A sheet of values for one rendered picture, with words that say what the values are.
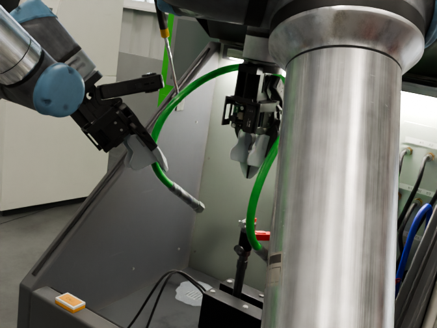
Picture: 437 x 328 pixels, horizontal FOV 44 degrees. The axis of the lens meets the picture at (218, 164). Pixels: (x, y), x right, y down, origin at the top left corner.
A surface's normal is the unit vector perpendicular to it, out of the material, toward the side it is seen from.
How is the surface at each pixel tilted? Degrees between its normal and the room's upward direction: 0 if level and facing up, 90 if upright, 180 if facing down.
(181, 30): 90
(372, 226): 62
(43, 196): 90
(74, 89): 90
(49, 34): 70
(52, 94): 90
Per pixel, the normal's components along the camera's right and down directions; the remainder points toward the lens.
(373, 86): 0.30, -0.23
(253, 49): -0.54, 0.15
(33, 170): 0.74, 0.28
